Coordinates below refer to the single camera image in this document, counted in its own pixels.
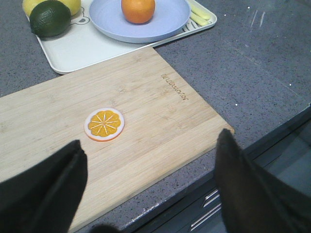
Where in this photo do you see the orange slice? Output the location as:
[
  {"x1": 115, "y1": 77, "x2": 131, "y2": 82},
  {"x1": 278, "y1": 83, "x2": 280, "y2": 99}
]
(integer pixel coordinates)
[{"x1": 84, "y1": 107, "x2": 125, "y2": 142}]

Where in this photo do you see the orange fruit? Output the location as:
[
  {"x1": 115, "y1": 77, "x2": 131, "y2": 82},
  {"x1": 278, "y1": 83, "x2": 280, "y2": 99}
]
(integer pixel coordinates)
[{"x1": 121, "y1": 0, "x2": 156, "y2": 24}]

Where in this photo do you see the dark green lime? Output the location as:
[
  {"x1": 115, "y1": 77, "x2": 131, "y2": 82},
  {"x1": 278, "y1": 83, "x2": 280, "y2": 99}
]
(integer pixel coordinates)
[{"x1": 29, "y1": 0, "x2": 71, "y2": 37}]

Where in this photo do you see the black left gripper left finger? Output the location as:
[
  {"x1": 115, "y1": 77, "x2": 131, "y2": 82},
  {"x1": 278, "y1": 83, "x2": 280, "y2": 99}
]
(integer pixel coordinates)
[{"x1": 0, "y1": 140, "x2": 87, "y2": 233}]

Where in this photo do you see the white rectangular tray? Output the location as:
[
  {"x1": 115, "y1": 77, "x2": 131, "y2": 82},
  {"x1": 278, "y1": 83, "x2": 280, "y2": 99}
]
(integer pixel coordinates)
[{"x1": 38, "y1": 0, "x2": 217, "y2": 74}]

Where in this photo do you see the yellow lemon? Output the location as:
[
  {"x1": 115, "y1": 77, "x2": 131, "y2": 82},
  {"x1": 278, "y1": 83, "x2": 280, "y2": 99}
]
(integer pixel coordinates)
[{"x1": 22, "y1": 0, "x2": 82, "y2": 17}]

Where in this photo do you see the light blue plate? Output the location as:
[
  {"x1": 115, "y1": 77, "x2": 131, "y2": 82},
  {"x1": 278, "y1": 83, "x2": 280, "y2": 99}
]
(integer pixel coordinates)
[{"x1": 89, "y1": 0, "x2": 191, "y2": 44}]

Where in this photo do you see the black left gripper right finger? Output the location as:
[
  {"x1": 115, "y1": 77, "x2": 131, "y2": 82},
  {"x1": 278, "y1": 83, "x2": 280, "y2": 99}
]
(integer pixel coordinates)
[{"x1": 214, "y1": 129, "x2": 311, "y2": 233}]

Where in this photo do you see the grey cabinet drawer with handles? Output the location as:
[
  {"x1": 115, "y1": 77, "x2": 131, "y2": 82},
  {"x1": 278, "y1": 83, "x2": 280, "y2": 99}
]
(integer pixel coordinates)
[{"x1": 139, "y1": 119, "x2": 311, "y2": 233}]

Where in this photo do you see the wooden cutting board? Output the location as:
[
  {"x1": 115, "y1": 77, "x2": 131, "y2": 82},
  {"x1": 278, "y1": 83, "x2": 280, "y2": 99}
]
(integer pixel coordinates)
[{"x1": 0, "y1": 47, "x2": 230, "y2": 232}]

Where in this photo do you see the yellow plastic spoon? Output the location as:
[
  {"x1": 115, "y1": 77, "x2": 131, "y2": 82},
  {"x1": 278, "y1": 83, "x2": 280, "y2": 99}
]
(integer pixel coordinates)
[{"x1": 189, "y1": 3, "x2": 210, "y2": 20}]

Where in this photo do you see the yellow plastic fork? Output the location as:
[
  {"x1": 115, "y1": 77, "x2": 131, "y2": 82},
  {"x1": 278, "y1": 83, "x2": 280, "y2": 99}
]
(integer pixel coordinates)
[{"x1": 190, "y1": 12, "x2": 209, "y2": 26}]

